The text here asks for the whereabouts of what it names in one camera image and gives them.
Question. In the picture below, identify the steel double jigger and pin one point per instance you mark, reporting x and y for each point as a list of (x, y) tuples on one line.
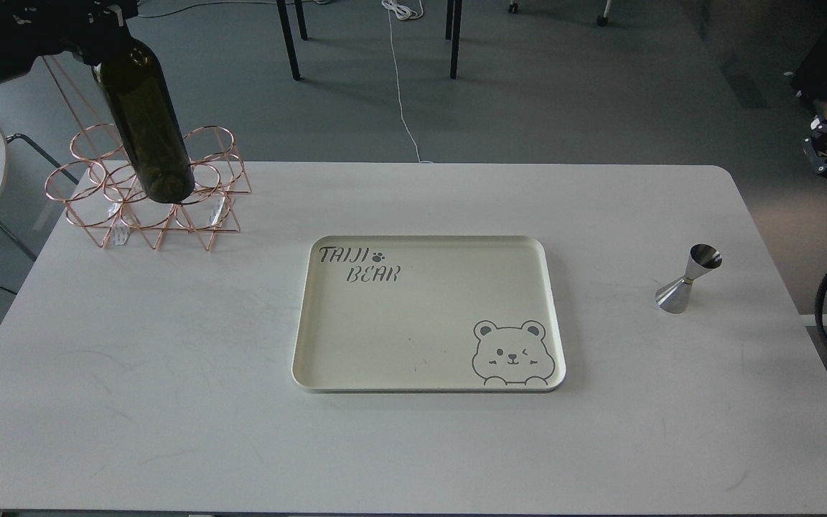
[(675, 296)]

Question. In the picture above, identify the black table leg right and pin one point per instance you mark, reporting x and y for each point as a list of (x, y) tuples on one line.
[(453, 25)]

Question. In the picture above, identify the black table leg left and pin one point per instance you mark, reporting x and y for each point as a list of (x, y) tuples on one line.
[(287, 33)]

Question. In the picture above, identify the dark green wine bottle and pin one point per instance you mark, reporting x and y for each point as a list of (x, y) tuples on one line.
[(132, 81)]

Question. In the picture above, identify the black table leg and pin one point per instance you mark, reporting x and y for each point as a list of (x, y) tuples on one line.
[(287, 33), (453, 25)]

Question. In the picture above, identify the cream bear serving tray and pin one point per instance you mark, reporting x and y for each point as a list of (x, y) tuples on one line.
[(428, 313)]

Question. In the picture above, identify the copper wire wine rack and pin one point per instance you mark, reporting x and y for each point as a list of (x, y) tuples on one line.
[(101, 194)]

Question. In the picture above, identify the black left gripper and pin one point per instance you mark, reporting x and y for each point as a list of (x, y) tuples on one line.
[(31, 29)]

